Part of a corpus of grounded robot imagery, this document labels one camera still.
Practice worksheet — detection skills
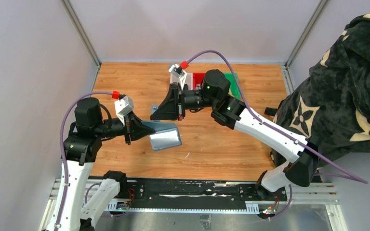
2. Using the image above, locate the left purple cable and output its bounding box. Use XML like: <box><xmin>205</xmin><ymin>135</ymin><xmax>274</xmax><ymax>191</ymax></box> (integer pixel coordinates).
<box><xmin>52</xmin><ymin>91</ymin><xmax>121</xmax><ymax>231</ymax></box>

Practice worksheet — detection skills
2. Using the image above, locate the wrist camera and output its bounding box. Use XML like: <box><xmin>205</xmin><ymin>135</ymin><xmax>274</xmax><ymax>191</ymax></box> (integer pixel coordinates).
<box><xmin>168</xmin><ymin>64</ymin><xmax>187</xmax><ymax>89</ymax></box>
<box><xmin>114</xmin><ymin>95</ymin><xmax>134</xmax><ymax>125</ymax></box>

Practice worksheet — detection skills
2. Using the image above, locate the red plastic bin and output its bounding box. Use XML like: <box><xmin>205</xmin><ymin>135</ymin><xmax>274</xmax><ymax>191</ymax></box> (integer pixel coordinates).
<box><xmin>192</xmin><ymin>72</ymin><xmax>205</xmax><ymax>90</ymax></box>

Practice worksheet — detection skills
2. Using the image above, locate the black floral blanket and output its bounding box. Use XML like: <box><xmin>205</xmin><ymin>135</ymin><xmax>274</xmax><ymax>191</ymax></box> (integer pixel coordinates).
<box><xmin>264</xmin><ymin>13</ymin><xmax>370</xmax><ymax>161</ymax></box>

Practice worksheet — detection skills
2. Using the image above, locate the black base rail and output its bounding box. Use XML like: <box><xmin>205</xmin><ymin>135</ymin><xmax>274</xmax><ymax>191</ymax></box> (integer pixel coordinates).
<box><xmin>115</xmin><ymin>178</ymin><xmax>288</xmax><ymax>211</ymax></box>

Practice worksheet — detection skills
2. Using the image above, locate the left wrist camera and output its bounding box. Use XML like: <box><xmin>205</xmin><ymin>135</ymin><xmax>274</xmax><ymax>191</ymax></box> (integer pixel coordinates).
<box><xmin>114</xmin><ymin>95</ymin><xmax>134</xmax><ymax>125</ymax></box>

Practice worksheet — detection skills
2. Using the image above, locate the green plastic bin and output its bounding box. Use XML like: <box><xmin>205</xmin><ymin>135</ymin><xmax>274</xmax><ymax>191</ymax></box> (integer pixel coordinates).
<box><xmin>224</xmin><ymin>72</ymin><xmax>241</xmax><ymax>100</ymax></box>

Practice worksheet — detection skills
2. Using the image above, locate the blue card holder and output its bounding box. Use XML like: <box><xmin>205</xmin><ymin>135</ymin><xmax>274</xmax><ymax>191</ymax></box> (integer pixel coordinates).
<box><xmin>142</xmin><ymin>120</ymin><xmax>182</xmax><ymax>151</ymax></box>

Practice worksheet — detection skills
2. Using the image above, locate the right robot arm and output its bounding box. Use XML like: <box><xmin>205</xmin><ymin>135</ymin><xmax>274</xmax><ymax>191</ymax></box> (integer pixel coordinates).
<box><xmin>150</xmin><ymin>69</ymin><xmax>319</xmax><ymax>192</ymax></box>

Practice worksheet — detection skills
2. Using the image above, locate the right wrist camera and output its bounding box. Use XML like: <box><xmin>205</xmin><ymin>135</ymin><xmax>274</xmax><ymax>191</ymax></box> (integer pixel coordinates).
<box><xmin>168</xmin><ymin>64</ymin><xmax>187</xmax><ymax>89</ymax></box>

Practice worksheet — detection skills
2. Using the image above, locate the white plastic bin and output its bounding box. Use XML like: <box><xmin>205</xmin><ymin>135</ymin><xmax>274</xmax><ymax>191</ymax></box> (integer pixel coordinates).
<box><xmin>170</xmin><ymin>73</ymin><xmax>194</xmax><ymax>90</ymax></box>

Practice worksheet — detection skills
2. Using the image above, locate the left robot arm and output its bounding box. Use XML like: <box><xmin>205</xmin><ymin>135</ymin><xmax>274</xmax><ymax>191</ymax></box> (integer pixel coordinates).
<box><xmin>46</xmin><ymin>95</ymin><xmax>155</xmax><ymax>231</ymax></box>

